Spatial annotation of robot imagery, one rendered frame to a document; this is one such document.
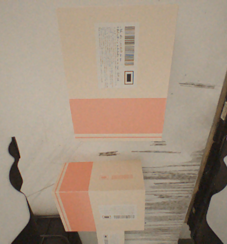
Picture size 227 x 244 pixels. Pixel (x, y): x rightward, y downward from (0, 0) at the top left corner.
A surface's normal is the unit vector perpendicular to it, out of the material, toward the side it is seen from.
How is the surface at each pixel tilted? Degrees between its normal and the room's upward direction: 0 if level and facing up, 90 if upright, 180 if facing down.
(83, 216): 0
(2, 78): 0
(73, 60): 0
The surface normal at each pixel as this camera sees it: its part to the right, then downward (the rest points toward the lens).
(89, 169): -0.07, -0.87
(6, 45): -0.03, 0.49
